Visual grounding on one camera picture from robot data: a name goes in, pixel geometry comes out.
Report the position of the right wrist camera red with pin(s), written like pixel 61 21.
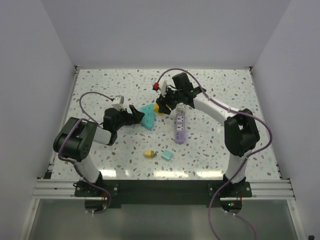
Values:
pixel 161 86

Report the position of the yellow small plug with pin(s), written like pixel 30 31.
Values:
pixel 149 154

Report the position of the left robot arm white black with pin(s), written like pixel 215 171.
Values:
pixel 74 141

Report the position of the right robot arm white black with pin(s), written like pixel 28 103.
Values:
pixel 240 130

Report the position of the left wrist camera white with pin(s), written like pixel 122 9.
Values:
pixel 118 102

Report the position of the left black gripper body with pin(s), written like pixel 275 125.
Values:
pixel 123 118

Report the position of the teal triangular socket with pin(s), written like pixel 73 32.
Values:
pixel 149 116

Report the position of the yellow cube socket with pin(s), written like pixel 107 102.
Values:
pixel 160 109

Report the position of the aluminium frame rail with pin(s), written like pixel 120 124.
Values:
pixel 253 189

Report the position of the teal small plug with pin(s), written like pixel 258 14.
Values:
pixel 167 155

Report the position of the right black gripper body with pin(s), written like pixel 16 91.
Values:
pixel 175 96

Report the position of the purple power strip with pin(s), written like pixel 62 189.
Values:
pixel 180 129

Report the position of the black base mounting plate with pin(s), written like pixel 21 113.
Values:
pixel 168 199

